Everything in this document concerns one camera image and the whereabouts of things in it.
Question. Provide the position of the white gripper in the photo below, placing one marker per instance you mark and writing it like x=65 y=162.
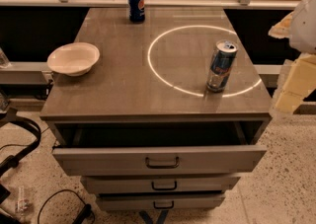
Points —
x=304 y=27

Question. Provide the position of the white bowl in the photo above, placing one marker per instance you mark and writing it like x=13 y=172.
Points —
x=73 y=59

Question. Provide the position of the redbull can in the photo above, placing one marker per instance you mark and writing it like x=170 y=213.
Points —
x=222 y=59

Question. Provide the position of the blue pepsi can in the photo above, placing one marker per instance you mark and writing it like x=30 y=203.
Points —
x=136 y=10

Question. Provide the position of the bottom drawer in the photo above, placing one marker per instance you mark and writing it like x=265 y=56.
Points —
x=160 y=201

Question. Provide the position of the grey drawer cabinet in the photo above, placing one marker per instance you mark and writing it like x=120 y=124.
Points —
x=153 y=76

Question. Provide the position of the drawer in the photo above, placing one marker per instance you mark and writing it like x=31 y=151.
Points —
x=160 y=201
x=145 y=152
x=150 y=184

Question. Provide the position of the clear plastic bottle on floor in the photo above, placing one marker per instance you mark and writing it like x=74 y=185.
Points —
x=22 y=202

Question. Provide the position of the top drawer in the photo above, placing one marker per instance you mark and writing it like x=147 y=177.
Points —
x=145 y=152

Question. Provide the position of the middle drawer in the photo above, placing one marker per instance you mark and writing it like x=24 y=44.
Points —
x=150 y=184

